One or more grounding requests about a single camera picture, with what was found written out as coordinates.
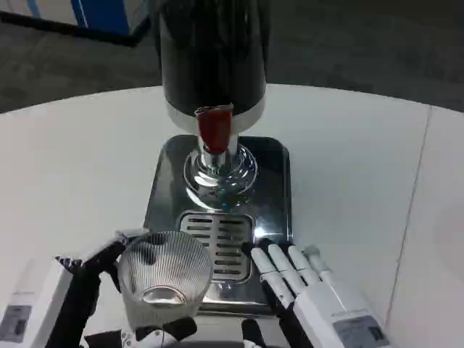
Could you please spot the blue white cabinet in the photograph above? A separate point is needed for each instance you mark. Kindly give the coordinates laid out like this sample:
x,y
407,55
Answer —
x,y
105,16

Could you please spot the steel drip tray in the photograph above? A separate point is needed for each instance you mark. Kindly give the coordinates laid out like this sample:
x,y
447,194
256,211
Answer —
x,y
221,224

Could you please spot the clear ribbed glass cup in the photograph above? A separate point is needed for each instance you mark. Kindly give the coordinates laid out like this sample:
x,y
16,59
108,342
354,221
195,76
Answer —
x,y
165,270

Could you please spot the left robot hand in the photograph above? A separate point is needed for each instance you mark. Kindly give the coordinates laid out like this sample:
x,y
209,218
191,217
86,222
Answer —
x,y
78,290

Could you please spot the black steel drink dispenser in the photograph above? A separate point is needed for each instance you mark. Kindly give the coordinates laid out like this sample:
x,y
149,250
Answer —
x,y
214,90

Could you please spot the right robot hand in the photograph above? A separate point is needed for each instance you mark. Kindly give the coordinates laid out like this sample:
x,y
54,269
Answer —
x,y
319,290

